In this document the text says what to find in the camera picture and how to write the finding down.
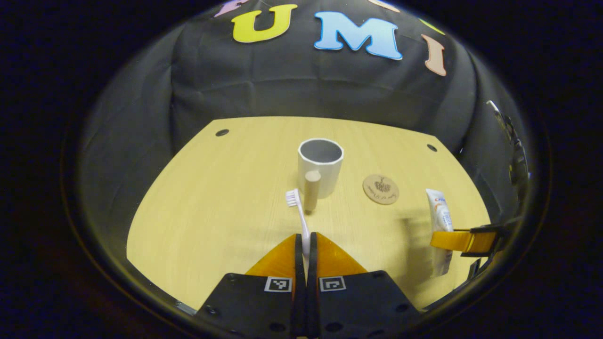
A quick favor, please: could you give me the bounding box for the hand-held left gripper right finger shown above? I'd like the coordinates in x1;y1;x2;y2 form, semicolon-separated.
306;232;422;339

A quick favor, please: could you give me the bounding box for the white toothbrush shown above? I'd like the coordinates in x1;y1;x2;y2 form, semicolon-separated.
285;188;311;278

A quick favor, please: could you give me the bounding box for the white cup with wooden handle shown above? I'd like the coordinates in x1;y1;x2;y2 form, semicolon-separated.
297;138;344;212

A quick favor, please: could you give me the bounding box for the white toothpaste tube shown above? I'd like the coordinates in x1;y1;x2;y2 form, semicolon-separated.
425;188;455;277

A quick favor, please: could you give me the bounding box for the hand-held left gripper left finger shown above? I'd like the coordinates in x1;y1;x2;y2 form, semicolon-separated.
196;233;307;339

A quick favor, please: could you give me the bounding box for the round wooden coaster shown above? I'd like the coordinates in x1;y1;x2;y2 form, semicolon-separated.
362;174;400;205

